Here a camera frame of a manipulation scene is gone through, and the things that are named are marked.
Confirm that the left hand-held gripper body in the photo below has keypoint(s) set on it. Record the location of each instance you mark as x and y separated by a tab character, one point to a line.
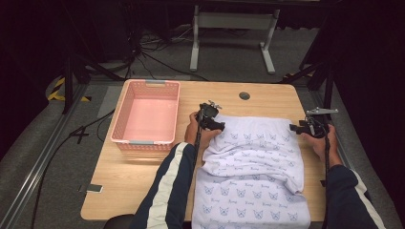
208	114

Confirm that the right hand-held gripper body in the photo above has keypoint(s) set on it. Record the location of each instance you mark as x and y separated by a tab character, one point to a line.
318	127

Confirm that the pink plastic basket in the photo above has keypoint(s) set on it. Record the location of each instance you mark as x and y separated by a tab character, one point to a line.
149	120

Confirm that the white patterned towel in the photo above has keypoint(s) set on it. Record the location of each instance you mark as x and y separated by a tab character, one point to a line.
251	178

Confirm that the person's left hand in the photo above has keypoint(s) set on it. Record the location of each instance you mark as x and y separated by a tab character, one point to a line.
194	133

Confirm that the person's right hand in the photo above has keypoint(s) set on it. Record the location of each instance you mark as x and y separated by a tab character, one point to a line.
331	149

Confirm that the black metal stand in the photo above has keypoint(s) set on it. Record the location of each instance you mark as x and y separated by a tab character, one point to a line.
328	92
67	82

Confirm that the black tape cross mark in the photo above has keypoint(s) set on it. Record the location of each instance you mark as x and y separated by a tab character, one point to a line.
79	134

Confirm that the small silver tag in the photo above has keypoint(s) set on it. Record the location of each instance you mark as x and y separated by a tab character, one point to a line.
92	188

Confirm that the yellow black hazard tape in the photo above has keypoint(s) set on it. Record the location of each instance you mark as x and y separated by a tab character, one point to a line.
54	94

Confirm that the grey metal floor rail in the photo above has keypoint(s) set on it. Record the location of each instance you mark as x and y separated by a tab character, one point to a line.
345	159
38	165

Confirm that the white metal desk frame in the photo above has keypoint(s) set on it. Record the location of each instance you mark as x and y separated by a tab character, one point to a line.
234	20

